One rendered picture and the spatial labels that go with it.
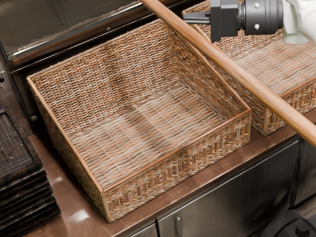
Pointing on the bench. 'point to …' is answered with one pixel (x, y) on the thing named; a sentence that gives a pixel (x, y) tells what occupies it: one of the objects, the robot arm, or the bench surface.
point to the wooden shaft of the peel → (236, 72)
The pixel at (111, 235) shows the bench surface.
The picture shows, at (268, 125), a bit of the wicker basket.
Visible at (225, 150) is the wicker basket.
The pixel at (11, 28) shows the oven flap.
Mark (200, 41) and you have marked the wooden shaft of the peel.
